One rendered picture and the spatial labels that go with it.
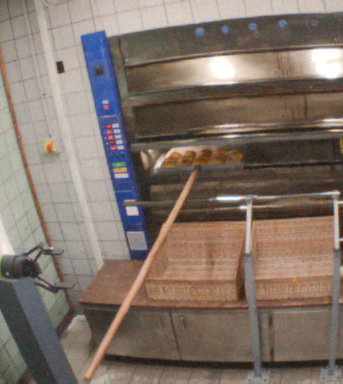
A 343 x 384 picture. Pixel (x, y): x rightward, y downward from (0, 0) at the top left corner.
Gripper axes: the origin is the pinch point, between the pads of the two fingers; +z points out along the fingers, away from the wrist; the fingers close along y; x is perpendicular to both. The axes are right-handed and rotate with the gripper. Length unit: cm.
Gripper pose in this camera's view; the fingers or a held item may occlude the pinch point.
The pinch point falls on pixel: (65, 269)
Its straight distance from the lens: 168.0
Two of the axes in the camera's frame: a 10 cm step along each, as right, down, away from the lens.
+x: -2.6, 4.2, -8.7
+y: 1.8, 9.0, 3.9
